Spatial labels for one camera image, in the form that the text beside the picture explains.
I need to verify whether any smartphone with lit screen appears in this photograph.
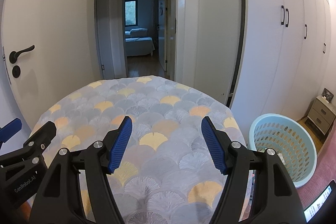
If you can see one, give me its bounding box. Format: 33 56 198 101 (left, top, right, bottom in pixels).
304 180 335 223

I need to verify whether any pink bed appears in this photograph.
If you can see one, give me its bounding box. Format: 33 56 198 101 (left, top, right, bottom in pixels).
297 126 336 209

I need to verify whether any light blue laundry basket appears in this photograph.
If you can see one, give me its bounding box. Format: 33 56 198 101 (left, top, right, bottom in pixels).
248 113 317 188

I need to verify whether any grey bedside table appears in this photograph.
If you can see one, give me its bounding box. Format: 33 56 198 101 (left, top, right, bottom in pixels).
307 96 335 135

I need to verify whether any fan-pattern tablecloth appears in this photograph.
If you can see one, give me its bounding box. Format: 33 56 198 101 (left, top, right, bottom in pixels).
35 76 244 223

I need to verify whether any white wardrobe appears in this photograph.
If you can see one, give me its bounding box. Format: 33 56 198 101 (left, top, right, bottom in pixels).
231 0 331 134

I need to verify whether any distant blue bed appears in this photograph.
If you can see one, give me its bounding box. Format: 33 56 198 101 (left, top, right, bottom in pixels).
125 28 155 57

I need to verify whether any black door handle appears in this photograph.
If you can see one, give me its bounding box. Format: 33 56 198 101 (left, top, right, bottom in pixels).
9 45 35 78

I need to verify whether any photo frame on nightstand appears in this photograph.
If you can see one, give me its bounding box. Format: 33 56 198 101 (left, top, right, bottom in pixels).
321 88 334 103

